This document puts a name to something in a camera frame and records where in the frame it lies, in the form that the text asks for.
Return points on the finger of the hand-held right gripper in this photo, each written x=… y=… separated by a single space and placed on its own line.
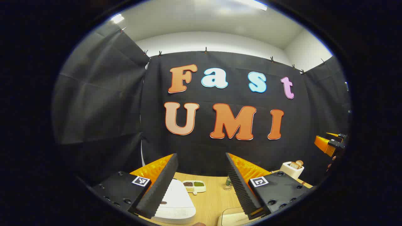
x=337 y=135
x=325 y=145

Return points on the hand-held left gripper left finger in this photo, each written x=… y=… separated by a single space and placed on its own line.
x=160 y=188

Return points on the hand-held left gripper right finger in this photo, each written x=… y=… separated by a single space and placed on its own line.
x=241 y=188

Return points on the white rice cooker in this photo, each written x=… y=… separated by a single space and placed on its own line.
x=179 y=201

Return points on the clear plastic water bottle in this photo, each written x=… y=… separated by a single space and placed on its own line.
x=228 y=181

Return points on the bread slice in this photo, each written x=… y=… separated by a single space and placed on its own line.
x=294 y=165
x=300 y=162

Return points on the cream rounded container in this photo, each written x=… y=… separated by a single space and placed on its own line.
x=232 y=218

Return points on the white divided grain tray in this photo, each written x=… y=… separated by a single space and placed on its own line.
x=194 y=185

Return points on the white toaster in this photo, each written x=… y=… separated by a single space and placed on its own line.
x=290 y=172

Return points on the black backdrop cloth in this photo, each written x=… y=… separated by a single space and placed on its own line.
x=125 y=110

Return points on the ceiling light strip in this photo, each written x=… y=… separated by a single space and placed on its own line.
x=251 y=4
x=117 y=18

